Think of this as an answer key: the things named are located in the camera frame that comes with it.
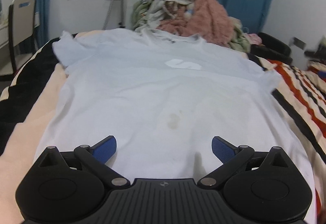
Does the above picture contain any white t-shirt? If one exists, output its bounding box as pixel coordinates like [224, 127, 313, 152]
[33, 27, 319, 224]

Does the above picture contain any striped fleece blanket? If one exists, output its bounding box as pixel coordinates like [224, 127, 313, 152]
[0, 30, 326, 224]

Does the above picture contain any black armchair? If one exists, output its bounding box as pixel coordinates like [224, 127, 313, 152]
[250, 32, 293, 65]

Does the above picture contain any pink small garment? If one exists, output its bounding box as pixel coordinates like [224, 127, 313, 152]
[245, 34, 262, 45]

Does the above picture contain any pink fluffy blanket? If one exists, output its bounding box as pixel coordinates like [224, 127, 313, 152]
[157, 0, 234, 46]

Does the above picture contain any beige black chair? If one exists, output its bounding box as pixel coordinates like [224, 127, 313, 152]
[1, 0, 36, 81]

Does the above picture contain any black wall socket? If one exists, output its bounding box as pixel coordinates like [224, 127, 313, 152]
[293, 38, 306, 50]

